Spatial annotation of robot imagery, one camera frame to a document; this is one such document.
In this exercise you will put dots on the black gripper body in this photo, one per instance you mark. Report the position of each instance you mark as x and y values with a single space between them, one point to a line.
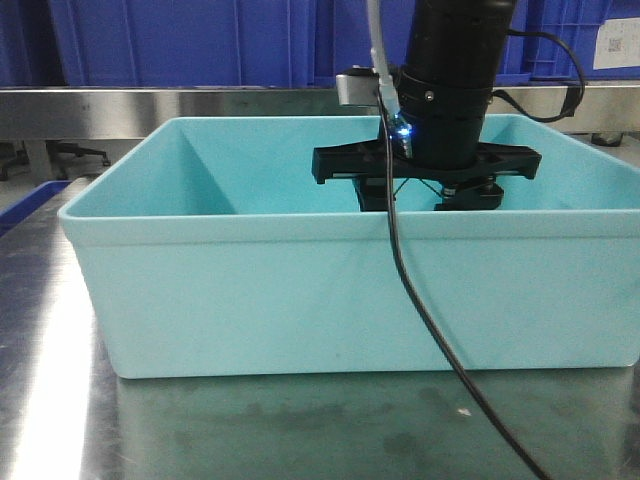
452 155

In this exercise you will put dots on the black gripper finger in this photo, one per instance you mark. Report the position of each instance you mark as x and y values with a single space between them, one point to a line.
372 193
480 193

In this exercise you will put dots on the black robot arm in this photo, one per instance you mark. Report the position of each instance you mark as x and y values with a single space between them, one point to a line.
432 120

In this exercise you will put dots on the blue crate upper shelf left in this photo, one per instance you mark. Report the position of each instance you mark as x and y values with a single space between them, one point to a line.
289 44

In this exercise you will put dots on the light teal plastic bin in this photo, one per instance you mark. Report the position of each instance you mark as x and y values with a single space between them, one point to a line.
209 249

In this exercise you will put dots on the white label on crate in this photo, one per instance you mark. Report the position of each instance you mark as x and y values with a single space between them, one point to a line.
617 44

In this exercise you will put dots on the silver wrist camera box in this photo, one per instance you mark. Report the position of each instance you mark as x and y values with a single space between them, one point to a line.
357 86

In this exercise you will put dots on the stainless steel shelf rail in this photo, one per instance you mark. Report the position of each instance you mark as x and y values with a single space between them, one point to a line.
133 113

